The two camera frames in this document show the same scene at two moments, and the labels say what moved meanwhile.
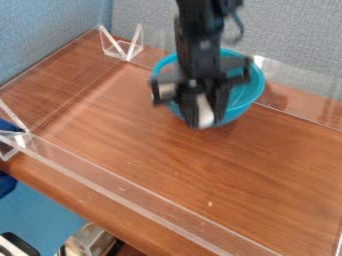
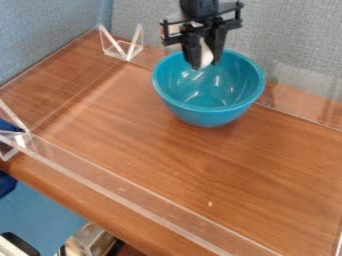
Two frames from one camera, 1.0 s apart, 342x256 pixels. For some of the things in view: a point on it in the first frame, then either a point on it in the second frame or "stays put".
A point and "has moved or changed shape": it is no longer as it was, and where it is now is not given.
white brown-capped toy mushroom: [168, 90] has moved or changed shape
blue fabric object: [8, 180] stays put
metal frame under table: [91, 241] stays put
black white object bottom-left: [13, 246] stays put
